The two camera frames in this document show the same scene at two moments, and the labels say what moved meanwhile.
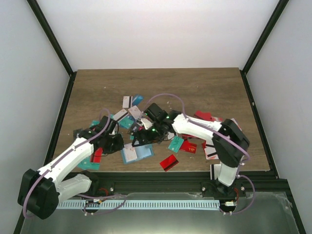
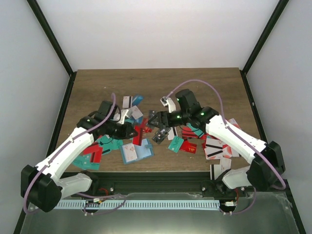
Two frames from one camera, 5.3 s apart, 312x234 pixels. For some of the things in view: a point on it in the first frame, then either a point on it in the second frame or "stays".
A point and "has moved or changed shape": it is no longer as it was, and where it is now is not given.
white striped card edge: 215,171 stays
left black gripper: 120,146 -> 126,134
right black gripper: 141,138 -> 161,121
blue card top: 137,100 stays
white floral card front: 129,152 stays
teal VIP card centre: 175,144 stays
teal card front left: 86,165 stays
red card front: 169,162 has moved or changed shape
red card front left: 96,157 stays
